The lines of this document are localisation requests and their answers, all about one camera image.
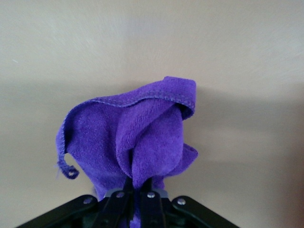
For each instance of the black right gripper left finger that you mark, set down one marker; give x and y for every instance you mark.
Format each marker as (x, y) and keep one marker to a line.
(118, 209)

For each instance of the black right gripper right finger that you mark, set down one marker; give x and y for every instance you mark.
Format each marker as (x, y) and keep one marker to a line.
(152, 209)

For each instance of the purple microfibre cloth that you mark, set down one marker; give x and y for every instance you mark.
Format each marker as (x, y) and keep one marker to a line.
(154, 142)

